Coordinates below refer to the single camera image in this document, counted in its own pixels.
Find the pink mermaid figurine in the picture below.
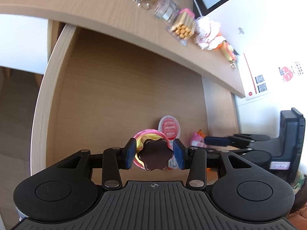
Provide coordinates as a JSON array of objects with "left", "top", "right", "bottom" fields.
[{"left": 190, "top": 130, "right": 207, "bottom": 148}]

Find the yellow pudding toy brown top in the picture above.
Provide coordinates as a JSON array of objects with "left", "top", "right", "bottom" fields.
[{"left": 133, "top": 129, "right": 174, "bottom": 171}]

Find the red lid jelly cup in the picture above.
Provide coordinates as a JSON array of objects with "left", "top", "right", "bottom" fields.
[{"left": 158, "top": 115, "right": 182, "bottom": 170}]

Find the toy camera keychain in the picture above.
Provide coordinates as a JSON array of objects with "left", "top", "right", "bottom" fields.
[{"left": 220, "top": 40, "right": 237, "bottom": 70}]

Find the pink white lace cloth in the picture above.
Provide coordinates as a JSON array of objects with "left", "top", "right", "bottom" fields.
[{"left": 194, "top": 17, "right": 226, "bottom": 50}]

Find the clear snack wrapper packet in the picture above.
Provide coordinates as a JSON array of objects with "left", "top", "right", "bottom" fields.
[{"left": 153, "top": 0, "right": 180, "bottom": 24}]

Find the orange plastic shell half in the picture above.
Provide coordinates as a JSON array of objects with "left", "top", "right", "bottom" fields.
[{"left": 206, "top": 168, "right": 218, "bottom": 182}]

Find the wooden drawer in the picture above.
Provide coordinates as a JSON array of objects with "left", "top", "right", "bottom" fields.
[{"left": 30, "top": 22, "right": 239, "bottom": 174}]

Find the white cardboard box red print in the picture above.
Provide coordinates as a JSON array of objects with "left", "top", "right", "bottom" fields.
[{"left": 237, "top": 52, "right": 306, "bottom": 101}]

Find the white aigo computer case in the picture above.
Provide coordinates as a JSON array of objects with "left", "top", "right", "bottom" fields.
[{"left": 203, "top": 0, "right": 307, "bottom": 53}]

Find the biscuit sticks snack pack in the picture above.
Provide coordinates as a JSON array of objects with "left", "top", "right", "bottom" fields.
[{"left": 167, "top": 8, "right": 196, "bottom": 46}]

